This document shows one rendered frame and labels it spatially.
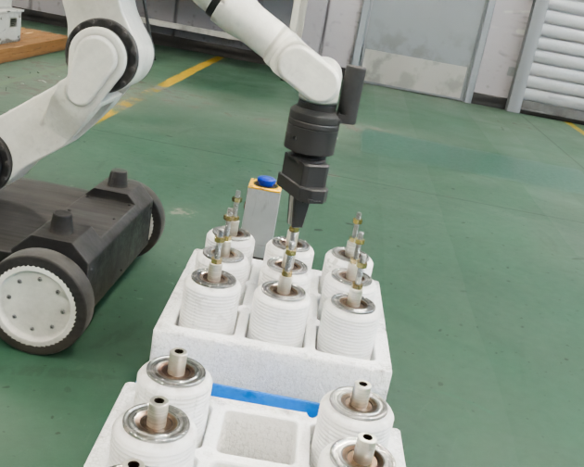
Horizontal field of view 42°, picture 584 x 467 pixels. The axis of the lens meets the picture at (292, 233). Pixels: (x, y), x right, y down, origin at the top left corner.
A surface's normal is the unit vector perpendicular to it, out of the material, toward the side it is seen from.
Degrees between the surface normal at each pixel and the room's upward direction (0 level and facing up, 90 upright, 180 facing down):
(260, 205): 90
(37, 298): 90
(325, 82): 90
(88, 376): 0
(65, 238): 0
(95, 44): 90
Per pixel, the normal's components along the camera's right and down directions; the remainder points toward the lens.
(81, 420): 0.17, -0.93
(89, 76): -0.09, 0.31
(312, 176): 0.43, 0.36
